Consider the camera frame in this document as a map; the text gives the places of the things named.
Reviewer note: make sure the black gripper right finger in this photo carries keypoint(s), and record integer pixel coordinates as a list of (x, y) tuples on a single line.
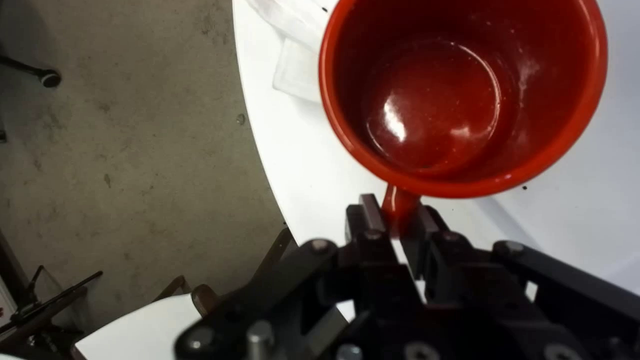
[(467, 267)]

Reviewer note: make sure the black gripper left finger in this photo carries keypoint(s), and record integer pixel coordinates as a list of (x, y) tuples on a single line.
[(367, 267)]

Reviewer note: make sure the black metal stand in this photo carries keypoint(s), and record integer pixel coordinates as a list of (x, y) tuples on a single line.
[(41, 313)]

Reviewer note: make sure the black metal tube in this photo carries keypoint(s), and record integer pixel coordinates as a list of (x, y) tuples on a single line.
[(41, 75)]

